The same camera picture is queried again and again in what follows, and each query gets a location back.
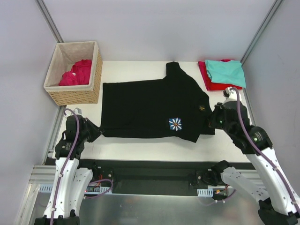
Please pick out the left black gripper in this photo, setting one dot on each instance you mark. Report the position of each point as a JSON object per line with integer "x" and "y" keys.
{"x": 89, "y": 131}

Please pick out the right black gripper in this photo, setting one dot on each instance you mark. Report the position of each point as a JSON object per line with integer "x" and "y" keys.
{"x": 215, "y": 116}

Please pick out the black daisy print t-shirt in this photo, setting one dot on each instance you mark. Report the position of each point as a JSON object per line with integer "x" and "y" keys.
{"x": 172, "y": 106}

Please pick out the teal t-shirt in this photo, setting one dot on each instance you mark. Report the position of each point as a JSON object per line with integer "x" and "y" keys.
{"x": 229, "y": 72}

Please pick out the wicker basket with liner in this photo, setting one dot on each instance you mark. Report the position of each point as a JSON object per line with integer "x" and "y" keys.
{"x": 64, "y": 57}

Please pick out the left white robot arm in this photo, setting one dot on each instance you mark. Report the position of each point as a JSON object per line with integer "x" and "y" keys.
{"x": 71, "y": 178}

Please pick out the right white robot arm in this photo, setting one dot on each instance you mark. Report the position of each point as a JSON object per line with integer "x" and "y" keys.
{"x": 278, "y": 202}

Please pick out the pink t-shirt in basket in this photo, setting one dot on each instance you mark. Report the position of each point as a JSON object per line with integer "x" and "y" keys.
{"x": 78, "y": 75}

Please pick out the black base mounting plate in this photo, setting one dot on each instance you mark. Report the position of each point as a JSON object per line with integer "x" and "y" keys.
{"x": 153, "y": 177}

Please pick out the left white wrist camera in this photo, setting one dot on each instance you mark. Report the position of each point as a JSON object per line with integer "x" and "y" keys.
{"x": 70, "y": 112}

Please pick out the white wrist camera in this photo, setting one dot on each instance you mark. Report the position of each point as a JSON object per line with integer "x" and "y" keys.
{"x": 70, "y": 112}
{"x": 231, "y": 94}

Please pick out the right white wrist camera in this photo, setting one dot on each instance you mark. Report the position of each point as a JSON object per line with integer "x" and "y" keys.
{"x": 231, "y": 94}

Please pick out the left white cable duct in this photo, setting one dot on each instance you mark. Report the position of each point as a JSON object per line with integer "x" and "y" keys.
{"x": 91, "y": 190}

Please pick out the white cable duct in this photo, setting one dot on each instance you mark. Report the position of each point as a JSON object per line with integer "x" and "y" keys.
{"x": 205, "y": 192}
{"x": 91, "y": 190}

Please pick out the right white cable duct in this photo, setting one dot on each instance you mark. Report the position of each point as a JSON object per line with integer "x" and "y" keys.
{"x": 205, "y": 192}

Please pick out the left aluminium frame post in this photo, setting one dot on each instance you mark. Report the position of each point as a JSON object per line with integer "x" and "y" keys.
{"x": 49, "y": 20}

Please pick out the aluminium frame post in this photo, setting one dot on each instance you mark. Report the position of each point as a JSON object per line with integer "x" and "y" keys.
{"x": 262, "y": 28}
{"x": 49, "y": 20}

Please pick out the right aluminium frame post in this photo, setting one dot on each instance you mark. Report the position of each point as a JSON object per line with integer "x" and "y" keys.
{"x": 262, "y": 28}

